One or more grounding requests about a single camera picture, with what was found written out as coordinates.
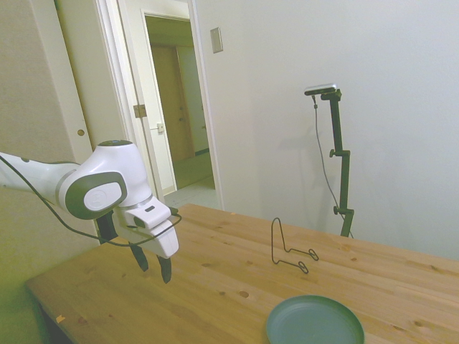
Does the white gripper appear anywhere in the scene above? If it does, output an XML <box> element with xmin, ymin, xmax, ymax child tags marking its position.
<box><xmin>113</xmin><ymin>210</ymin><xmax>179</xmax><ymax>285</ymax></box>

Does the teal round plate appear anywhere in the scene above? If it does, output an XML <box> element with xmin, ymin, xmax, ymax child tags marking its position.
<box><xmin>265</xmin><ymin>295</ymin><xmax>366</xmax><ymax>344</ymax></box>

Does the white open door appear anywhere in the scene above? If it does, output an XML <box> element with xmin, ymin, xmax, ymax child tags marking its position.
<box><xmin>142</xmin><ymin>13</ymin><xmax>178</xmax><ymax>197</ymax></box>

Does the brown wooden hallway door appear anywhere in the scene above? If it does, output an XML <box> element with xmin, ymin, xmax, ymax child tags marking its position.
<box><xmin>150</xmin><ymin>43</ymin><xmax>197</xmax><ymax>162</ymax></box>

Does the cream door with round knob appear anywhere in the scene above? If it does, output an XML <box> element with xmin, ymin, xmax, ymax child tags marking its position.
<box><xmin>53</xmin><ymin>0</ymin><xmax>130</xmax><ymax>169</ymax></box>

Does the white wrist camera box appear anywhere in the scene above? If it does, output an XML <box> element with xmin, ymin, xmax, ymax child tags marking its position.
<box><xmin>123</xmin><ymin>202</ymin><xmax>172</xmax><ymax>229</ymax></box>

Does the black wire plate stand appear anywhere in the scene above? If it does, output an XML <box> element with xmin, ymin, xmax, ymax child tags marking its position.
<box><xmin>270</xmin><ymin>217</ymin><xmax>320</xmax><ymax>275</ymax></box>

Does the white door frame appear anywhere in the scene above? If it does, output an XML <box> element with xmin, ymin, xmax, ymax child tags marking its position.
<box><xmin>95</xmin><ymin>0</ymin><xmax>225</xmax><ymax>212</ymax></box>

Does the black camera stand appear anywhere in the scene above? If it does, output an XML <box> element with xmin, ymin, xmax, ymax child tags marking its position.
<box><xmin>320</xmin><ymin>89</ymin><xmax>356</xmax><ymax>238</ymax></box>

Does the beige wall switch plate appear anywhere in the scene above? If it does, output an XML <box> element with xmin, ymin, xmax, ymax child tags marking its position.
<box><xmin>209</xmin><ymin>27</ymin><xmax>224</xmax><ymax>54</ymax></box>

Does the silver exterior camera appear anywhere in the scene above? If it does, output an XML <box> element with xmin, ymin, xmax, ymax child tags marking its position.
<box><xmin>303</xmin><ymin>82</ymin><xmax>339</xmax><ymax>97</ymax></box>

